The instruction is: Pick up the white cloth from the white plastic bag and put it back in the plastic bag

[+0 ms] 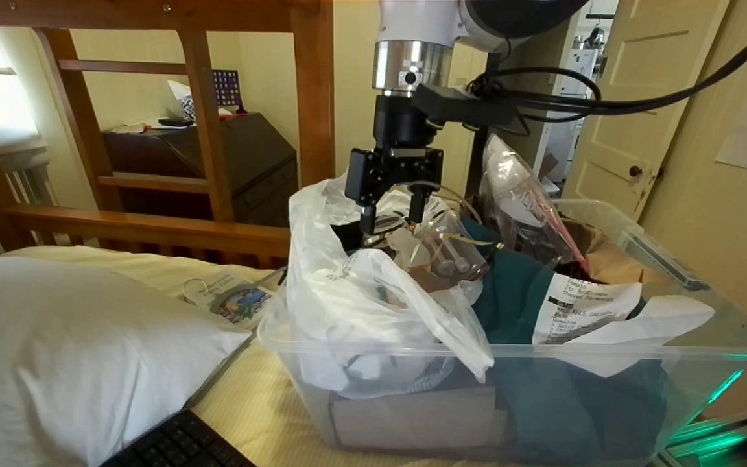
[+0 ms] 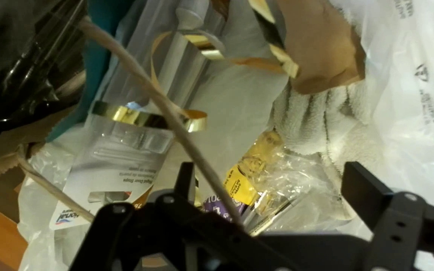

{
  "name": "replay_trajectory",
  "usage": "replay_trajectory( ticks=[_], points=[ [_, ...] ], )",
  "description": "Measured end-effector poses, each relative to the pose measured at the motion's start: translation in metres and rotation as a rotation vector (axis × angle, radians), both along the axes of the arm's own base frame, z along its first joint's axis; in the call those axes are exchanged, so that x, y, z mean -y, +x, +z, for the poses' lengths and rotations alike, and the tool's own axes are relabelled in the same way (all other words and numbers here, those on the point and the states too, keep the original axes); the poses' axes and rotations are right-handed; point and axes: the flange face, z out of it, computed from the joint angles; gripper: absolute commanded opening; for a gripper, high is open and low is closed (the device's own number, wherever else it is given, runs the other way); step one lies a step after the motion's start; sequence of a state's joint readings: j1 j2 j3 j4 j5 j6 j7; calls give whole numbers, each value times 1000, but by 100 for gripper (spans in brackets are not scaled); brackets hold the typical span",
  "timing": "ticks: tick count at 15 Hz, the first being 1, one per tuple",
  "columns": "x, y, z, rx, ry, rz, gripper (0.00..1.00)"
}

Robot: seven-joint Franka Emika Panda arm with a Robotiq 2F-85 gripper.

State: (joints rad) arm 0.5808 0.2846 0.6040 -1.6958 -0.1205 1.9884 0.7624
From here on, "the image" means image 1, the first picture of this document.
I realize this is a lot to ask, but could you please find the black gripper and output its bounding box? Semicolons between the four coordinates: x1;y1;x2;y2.
343;91;445;244

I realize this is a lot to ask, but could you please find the white plastic bag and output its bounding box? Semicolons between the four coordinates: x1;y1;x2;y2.
280;176;498;397

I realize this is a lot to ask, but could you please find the clear zip bag red strip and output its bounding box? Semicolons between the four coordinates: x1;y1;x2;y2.
480;134;595;272

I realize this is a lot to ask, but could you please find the teal cloth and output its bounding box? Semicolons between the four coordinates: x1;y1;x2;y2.
472;244;672;462

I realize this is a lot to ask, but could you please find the clear packaging with gold ribbon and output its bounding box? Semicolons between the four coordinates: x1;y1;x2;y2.
380;184;493;292

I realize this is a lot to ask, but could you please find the dark wooden dresser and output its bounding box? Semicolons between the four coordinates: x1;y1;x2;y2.
99;110;300;231

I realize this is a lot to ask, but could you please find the colourful printed booklet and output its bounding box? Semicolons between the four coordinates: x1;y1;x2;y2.
175;270;276;332

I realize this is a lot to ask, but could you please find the dark patterned calendar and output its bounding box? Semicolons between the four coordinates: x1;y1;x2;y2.
210;66;245;114

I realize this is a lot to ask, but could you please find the grey box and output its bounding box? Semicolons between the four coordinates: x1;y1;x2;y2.
330;383;511;453

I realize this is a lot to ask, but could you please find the printed white paper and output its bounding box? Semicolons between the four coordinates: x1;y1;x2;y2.
531;270;719;378

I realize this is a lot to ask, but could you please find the cream bed sheet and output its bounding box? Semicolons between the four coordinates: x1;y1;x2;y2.
7;244;343;467

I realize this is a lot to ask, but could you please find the cream panelled door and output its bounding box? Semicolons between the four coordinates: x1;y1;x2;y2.
563;0;736;223

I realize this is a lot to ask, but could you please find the black keyboard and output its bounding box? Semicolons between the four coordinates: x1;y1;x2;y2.
99;406;258;467

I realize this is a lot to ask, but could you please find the clear plastic storage bin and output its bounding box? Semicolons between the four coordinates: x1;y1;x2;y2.
253;196;747;467

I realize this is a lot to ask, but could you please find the white pillow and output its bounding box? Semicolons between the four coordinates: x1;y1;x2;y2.
0;252;257;467

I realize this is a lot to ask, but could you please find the white radiator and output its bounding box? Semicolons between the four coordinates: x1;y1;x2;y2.
0;138;57;213

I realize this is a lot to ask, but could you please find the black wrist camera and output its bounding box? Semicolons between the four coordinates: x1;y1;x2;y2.
413;79;503;134

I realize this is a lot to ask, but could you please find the wooden bed frame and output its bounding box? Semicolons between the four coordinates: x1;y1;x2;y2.
0;0;337;270

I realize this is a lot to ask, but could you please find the black looped cable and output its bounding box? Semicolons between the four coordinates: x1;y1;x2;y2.
463;65;607;123

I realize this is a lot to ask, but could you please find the thick black cable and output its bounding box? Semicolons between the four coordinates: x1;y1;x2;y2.
493;0;747;118

